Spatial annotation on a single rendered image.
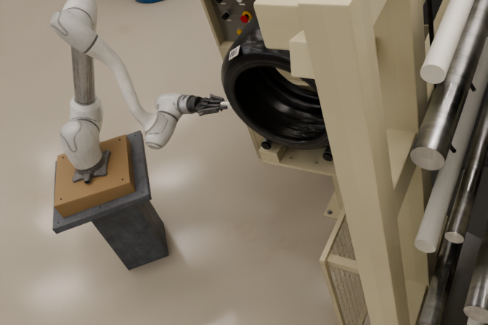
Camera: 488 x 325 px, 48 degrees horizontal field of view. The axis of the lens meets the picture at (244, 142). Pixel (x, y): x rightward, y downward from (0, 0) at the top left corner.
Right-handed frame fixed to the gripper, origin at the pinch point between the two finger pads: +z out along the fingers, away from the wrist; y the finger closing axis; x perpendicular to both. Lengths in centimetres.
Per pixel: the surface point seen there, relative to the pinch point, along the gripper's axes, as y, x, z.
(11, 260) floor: -68, 77, -172
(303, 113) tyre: 10.4, 13.4, 28.4
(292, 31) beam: -35, -61, 72
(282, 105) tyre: 10.0, 8.6, 19.9
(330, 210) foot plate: 24, 101, 8
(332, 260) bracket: -58, 12, 70
